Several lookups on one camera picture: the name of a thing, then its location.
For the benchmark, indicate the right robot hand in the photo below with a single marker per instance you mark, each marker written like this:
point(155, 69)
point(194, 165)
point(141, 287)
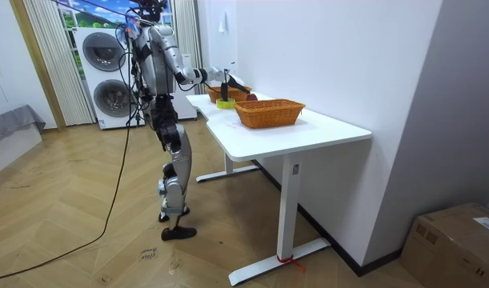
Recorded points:
point(233, 81)

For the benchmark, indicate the yellow tape roll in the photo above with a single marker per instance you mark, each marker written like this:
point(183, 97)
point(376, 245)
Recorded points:
point(225, 105)

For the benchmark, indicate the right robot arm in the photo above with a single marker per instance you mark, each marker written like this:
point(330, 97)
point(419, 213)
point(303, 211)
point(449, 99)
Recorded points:
point(170, 52)

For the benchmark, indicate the orange wicker basket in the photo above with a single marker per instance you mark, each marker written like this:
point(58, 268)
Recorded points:
point(268, 114)
point(236, 94)

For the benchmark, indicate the red fruit soft toy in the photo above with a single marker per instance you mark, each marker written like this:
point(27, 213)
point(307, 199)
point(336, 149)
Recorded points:
point(252, 97)

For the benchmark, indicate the white pleated curtain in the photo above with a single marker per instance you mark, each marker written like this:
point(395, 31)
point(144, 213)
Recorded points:
point(188, 32)
point(60, 68)

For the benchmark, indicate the white desk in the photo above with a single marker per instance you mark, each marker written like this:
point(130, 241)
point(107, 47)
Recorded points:
point(276, 140)

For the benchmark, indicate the robot body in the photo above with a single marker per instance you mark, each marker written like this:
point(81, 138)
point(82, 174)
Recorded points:
point(156, 60)

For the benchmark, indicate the robot legs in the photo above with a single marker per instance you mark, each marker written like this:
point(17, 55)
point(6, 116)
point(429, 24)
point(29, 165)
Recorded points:
point(182, 156)

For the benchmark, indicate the white washing machine tower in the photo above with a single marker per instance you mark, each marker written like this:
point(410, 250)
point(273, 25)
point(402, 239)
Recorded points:
point(104, 100)

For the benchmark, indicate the grey bed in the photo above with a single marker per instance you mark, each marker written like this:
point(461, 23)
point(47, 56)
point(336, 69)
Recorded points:
point(12, 128)

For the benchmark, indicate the brown cardboard box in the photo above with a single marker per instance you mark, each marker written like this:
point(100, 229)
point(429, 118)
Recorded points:
point(452, 248)

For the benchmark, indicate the white wall fixture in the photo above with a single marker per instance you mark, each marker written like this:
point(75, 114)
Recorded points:
point(223, 22)

